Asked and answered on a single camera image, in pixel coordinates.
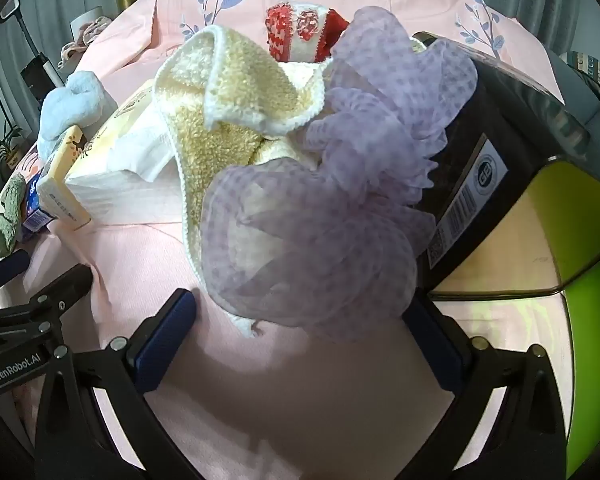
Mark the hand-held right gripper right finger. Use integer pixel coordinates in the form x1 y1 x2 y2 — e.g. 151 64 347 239
402 295 568 480

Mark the pink printed tablecloth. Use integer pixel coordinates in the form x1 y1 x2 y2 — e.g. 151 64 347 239
0 0 576 480

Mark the yellow terry towel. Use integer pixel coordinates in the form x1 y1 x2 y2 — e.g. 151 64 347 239
152 25 331 338

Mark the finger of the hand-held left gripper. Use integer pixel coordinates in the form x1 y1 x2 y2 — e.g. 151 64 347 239
10 262 95 333
0 249 31 293

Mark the grey-blue sofa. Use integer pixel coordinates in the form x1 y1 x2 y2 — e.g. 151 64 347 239
545 45 600 128

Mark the pink frilly cloth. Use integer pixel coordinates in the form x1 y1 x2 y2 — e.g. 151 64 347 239
60 15 113 68

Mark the green terry towel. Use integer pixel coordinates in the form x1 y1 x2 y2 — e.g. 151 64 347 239
0 172 28 263

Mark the patterned cushion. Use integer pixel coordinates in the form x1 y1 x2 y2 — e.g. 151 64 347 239
565 50 600 103

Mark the blue plush toy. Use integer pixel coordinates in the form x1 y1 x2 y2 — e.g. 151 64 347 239
36 71 117 161

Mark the red white knit cloth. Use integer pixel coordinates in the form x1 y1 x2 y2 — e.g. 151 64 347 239
265 2 351 63

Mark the small potted plant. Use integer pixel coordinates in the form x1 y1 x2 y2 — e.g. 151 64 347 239
0 127 27 170

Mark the black box lid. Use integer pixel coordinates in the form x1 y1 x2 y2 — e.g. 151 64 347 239
410 31 593 303

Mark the yellow tissue pack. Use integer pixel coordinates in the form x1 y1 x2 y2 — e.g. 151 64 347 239
64 82 191 226

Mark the small blue packet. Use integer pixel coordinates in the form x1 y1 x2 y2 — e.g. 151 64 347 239
22 170 56 233

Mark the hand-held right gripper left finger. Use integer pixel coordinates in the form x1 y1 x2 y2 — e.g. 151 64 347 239
35 287 216 480

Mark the black stick vacuum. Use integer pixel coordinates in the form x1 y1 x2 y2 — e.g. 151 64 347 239
0 0 66 101

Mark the white paper sheet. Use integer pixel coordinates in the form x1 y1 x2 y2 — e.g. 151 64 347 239
70 7 103 33

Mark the small yellow tissue packet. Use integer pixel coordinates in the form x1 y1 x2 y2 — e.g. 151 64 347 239
36 126 92 231

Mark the green box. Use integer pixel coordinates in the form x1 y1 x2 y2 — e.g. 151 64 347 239
522 155 600 480

